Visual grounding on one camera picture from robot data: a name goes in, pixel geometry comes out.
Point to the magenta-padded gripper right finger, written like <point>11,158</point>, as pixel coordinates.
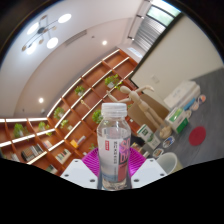
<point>148,170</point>

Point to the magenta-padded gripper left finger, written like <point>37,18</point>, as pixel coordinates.
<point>77,170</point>

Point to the clear plastic water bottle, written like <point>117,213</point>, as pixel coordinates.
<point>113,146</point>

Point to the round printed sticker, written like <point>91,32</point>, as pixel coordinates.
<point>168,141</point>

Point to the wooden shelf unit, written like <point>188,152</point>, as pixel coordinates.
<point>66,126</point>

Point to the small green white box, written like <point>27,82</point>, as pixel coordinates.
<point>177,120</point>

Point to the flat round red coaster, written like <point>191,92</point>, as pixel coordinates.
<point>197,136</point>

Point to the wooden artist mannequin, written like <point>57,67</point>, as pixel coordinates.
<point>143,106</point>

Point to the tan chair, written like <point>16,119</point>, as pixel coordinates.
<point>156,106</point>

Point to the recessed ceiling spotlight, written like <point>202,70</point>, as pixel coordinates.
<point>40,100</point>
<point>104,42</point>

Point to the stack of white packages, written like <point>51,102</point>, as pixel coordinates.
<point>181,93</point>

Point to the ceiling air vent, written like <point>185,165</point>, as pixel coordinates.
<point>76,37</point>

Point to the grey window curtain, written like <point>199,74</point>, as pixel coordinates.
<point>146,35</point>

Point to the branching ceiling lamp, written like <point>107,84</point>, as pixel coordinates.
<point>45,31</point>

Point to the window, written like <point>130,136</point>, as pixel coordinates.
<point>165,11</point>

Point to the white wall socket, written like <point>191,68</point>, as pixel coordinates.
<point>155,78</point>

